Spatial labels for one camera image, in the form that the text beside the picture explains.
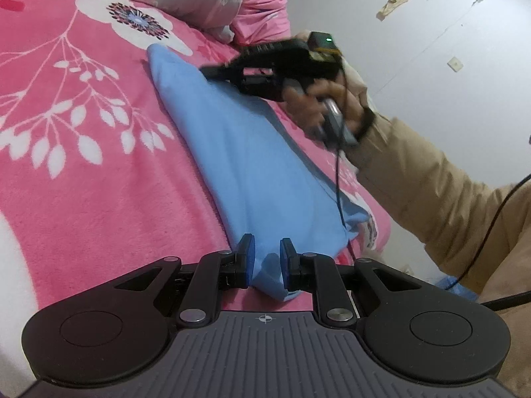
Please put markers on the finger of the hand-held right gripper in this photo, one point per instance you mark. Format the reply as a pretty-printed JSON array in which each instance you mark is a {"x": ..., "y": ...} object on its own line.
[
  {"x": 261, "y": 87},
  {"x": 224, "y": 71}
]

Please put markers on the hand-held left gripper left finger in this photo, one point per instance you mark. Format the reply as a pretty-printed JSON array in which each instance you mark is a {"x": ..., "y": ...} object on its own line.
[{"x": 249, "y": 262}]

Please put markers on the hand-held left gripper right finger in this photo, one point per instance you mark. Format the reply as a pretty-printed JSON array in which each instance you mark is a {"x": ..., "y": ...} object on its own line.
[{"x": 284, "y": 263}]

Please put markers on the light blue t-shirt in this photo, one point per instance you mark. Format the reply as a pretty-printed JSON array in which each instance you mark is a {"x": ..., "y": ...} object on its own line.
[{"x": 249, "y": 166}]

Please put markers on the person's right forearm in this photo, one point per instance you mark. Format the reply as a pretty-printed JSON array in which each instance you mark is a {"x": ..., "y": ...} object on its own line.
[{"x": 415, "y": 174}]

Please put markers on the person's right hand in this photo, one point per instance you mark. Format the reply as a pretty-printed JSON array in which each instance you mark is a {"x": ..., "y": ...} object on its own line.
[{"x": 352, "y": 99}]

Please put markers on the bright pink quilt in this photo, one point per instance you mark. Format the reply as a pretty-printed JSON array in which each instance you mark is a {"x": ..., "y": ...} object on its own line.
[{"x": 261, "y": 12}]

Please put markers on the long yellowed tape strip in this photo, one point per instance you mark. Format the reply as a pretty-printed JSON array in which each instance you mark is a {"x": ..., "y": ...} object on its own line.
[{"x": 394, "y": 4}]

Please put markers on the pink floral fleece blanket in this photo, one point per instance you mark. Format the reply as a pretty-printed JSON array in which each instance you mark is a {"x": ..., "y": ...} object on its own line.
[{"x": 103, "y": 195}]

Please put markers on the person's beige jacket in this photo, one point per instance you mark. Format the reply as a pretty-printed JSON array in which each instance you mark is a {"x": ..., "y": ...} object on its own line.
[{"x": 514, "y": 340}]

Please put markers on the beige wall switch plate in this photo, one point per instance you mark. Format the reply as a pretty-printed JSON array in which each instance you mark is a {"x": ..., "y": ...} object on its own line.
[{"x": 455, "y": 64}]

